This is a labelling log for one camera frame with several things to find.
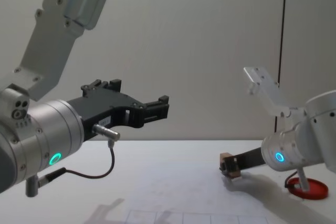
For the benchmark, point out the round red disc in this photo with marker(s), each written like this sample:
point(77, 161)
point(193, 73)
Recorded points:
point(317, 190)

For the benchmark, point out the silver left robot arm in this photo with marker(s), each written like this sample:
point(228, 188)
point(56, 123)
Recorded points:
point(52, 129)

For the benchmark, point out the white table cloth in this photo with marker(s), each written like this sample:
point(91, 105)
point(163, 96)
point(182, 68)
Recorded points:
point(170, 176)

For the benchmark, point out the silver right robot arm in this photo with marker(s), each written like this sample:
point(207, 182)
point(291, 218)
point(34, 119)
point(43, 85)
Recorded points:
point(315, 129)

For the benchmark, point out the tan wooden block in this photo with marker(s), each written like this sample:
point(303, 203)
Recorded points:
point(225, 154)

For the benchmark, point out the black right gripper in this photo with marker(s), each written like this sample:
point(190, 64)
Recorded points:
point(250, 159)

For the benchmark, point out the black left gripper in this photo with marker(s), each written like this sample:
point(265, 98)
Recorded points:
point(94, 108)

